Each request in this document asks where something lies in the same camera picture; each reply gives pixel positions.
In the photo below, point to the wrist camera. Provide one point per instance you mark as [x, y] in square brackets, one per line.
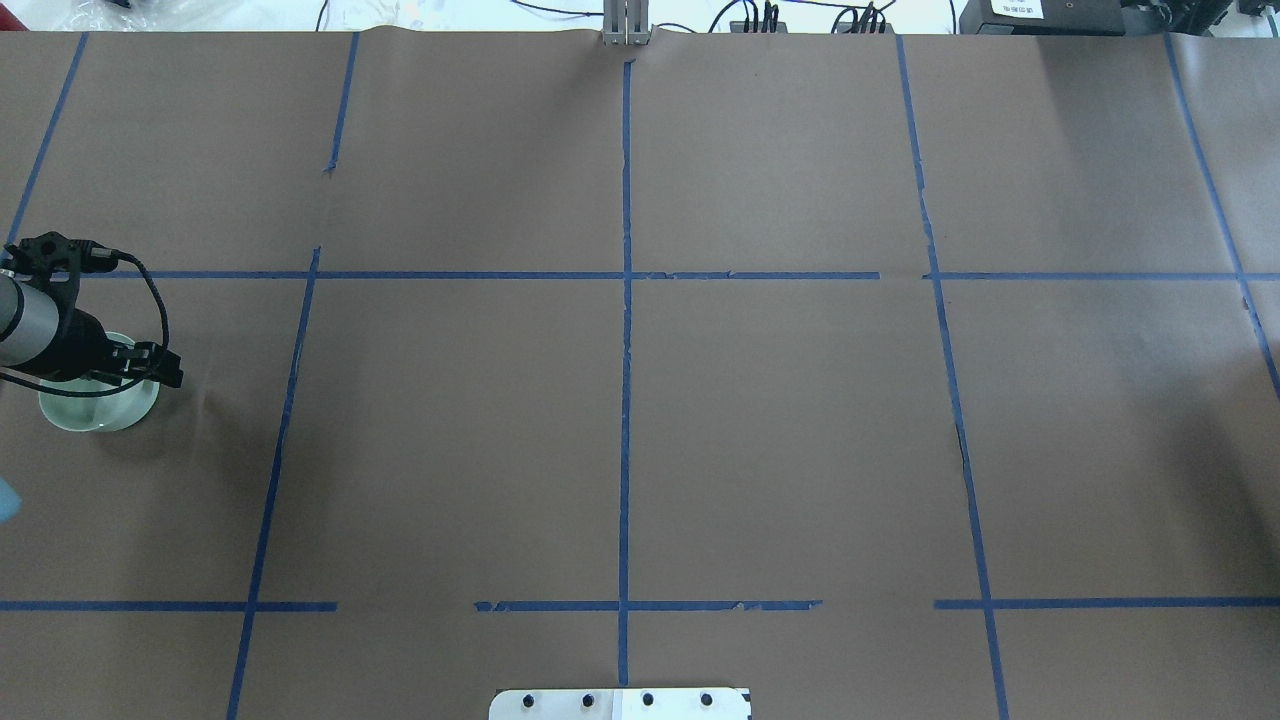
[51, 253]

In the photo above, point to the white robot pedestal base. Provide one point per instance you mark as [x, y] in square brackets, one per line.
[623, 703]

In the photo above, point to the aluminium frame post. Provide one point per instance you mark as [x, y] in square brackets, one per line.
[626, 23]

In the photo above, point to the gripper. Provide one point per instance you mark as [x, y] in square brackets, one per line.
[84, 347]

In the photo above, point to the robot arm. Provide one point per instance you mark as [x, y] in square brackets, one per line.
[88, 380]

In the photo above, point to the green ceramic bowl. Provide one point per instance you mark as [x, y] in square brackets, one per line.
[101, 414]

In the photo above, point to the black box device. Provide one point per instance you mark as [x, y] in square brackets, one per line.
[1068, 18]

